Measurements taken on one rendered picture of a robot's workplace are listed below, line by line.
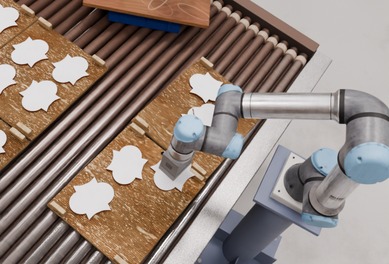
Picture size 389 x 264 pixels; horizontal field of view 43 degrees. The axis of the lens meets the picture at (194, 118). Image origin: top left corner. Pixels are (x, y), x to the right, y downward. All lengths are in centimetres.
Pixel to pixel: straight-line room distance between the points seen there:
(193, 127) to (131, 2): 83
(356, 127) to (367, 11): 280
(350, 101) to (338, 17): 256
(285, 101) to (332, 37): 237
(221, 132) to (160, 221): 45
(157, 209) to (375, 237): 167
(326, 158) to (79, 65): 97
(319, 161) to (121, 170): 67
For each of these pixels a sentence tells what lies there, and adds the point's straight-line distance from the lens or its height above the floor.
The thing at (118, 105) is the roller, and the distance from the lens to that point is 185.
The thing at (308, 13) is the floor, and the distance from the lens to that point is 379.
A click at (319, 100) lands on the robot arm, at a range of 136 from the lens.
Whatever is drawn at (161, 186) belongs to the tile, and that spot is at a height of 106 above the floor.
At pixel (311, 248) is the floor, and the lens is 284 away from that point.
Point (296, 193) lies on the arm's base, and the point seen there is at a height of 94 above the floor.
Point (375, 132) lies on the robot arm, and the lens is 129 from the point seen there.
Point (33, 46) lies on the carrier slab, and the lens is 197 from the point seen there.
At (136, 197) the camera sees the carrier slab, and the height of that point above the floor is 94.
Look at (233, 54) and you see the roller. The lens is 208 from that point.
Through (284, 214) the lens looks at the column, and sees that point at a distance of 185.
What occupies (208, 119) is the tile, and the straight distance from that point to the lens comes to 180.
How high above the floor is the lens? 249
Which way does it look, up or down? 57 degrees down
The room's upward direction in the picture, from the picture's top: 21 degrees clockwise
